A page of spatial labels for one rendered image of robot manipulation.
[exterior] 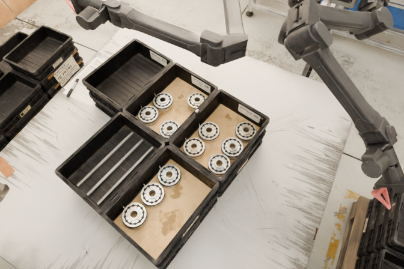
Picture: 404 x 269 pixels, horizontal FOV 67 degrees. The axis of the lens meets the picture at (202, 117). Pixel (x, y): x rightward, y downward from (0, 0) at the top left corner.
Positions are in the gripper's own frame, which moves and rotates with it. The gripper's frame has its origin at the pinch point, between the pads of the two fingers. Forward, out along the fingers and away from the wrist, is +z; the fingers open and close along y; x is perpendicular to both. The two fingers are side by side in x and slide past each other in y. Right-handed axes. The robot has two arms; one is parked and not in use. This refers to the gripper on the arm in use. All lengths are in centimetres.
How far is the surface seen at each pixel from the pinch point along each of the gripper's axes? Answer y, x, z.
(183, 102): 62, 13, -39
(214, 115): 62, 14, -57
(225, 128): 62, 10, -65
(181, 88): 63, 21, -33
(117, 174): 62, -36, -32
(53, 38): 98, 37, 96
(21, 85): 109, -5, 94
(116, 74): 63, 13, 5
